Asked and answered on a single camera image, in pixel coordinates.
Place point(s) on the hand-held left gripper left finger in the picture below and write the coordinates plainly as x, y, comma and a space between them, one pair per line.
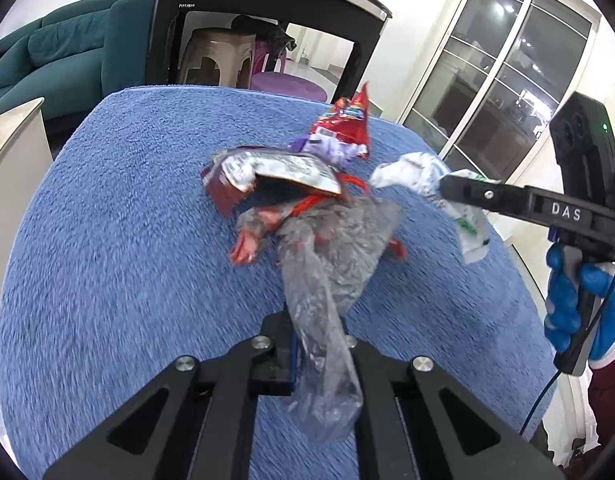
277, 370

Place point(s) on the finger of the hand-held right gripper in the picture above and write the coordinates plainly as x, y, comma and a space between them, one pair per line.
487, 195

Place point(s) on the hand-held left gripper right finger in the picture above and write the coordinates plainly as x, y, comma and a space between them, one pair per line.
372, 375

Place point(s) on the white plastic wrapper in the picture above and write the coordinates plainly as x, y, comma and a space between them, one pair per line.
412, 172

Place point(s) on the clear plastic bag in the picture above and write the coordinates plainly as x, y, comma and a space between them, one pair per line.
317, 280

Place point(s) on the person's right forearm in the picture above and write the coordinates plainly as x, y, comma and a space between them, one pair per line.
610, 400

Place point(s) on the person's right hand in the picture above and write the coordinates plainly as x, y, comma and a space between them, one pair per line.
560, 305

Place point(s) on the sliding glass door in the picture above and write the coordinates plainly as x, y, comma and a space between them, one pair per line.
492, 75

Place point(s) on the red sausage wrapper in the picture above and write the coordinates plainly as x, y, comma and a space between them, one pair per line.
245, 250

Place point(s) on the red snack bag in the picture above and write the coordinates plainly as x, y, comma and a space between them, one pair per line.
350, 120

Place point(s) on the purple crumpled wrapper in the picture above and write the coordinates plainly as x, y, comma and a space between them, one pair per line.
327, 147

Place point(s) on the brown foil snack bag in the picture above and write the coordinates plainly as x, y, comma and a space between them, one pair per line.
222, 192

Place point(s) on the blue terry towel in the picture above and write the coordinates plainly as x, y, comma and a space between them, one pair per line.
112, 260

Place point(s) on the purple round stool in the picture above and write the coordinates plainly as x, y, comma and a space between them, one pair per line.
287, 85

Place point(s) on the pink plastic stool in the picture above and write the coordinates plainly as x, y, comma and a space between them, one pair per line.
267, 55

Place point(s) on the dark cloth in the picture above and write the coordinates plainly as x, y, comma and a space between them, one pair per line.
267, 30

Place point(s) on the beige plastic stool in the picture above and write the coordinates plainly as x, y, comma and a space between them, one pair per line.
212, 55

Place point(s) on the white coffee table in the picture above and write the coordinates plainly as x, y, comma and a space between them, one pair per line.
12, 150

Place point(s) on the teal sofa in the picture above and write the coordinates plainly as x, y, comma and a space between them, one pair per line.
62, 45

